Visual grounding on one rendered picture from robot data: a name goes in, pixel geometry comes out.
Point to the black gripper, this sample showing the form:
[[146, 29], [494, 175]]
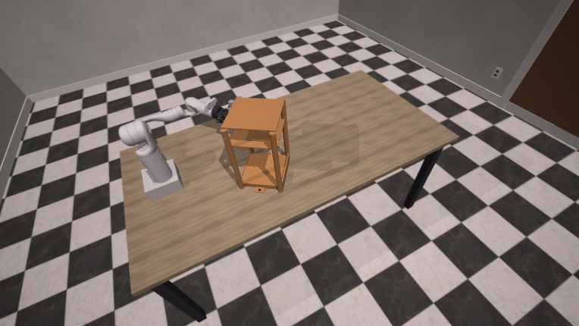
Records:
[[219, 113]]

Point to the wooden shelving unit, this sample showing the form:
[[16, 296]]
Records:
[[257, 125]]

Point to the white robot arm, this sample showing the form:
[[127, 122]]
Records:
[[136, 132]]

